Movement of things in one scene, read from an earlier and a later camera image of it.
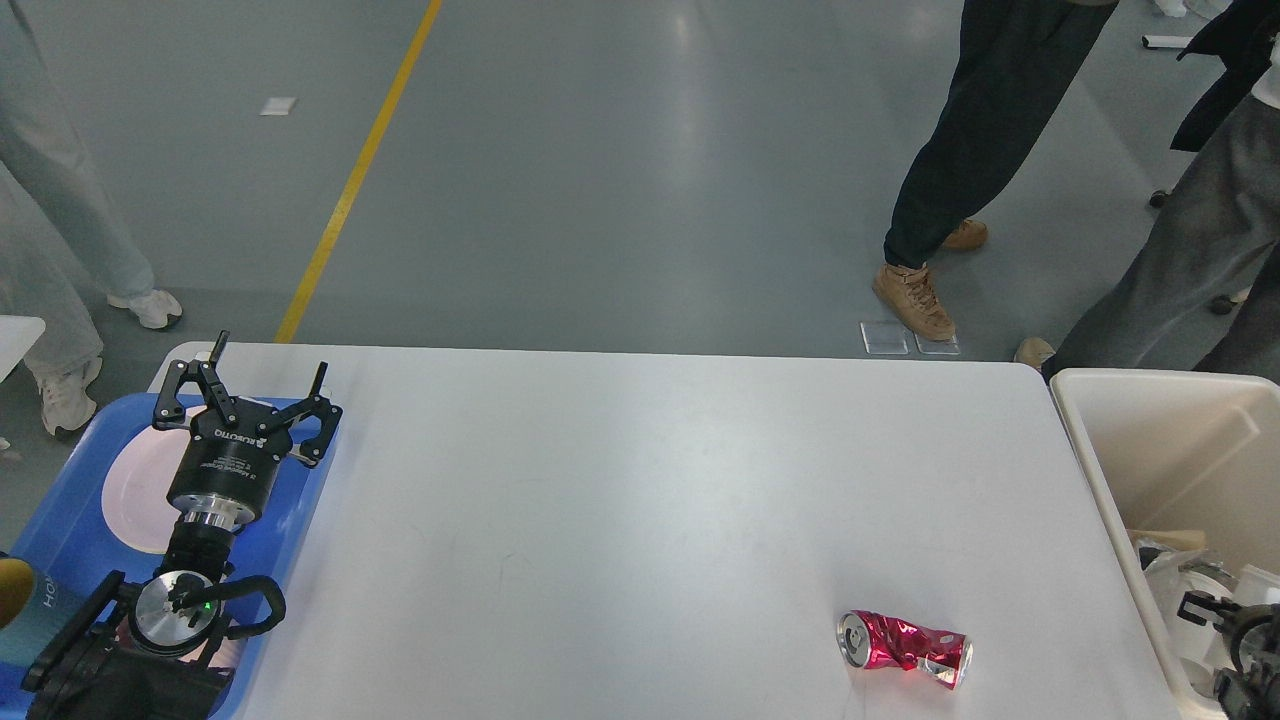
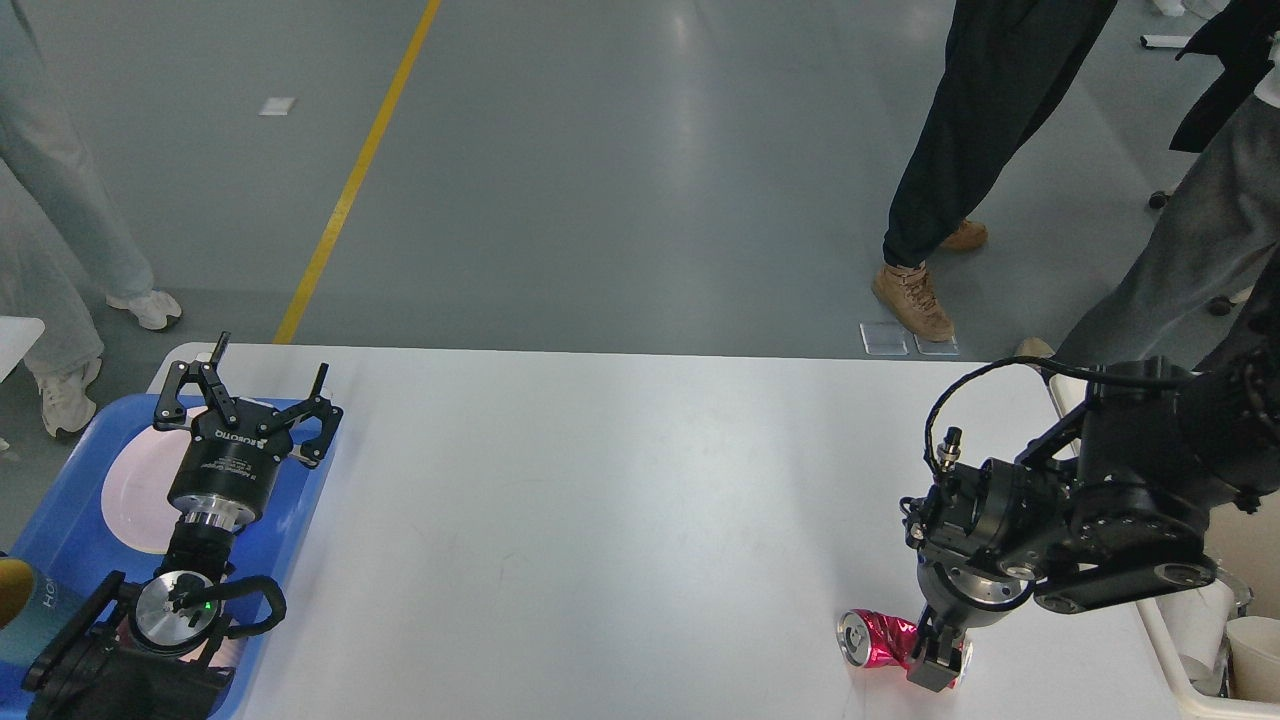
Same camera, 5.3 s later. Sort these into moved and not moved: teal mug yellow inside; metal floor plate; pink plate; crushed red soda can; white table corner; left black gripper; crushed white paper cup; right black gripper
Moved: crushed white paper cup; right black gripper
Not moved: white table corner; metal floor plate; pink plate; teal mug yellow inside; left black gripper; crushed red soda can
